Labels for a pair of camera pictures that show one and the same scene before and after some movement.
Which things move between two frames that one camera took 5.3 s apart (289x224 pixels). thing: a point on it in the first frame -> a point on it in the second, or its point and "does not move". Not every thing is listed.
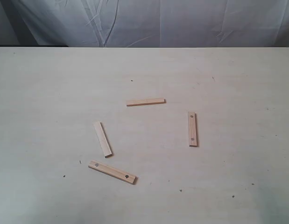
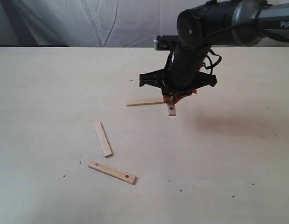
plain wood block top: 146,102 does not move
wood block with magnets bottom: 112,171 does not move
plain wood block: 102,139 does not move
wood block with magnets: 193,129 -> 172,110
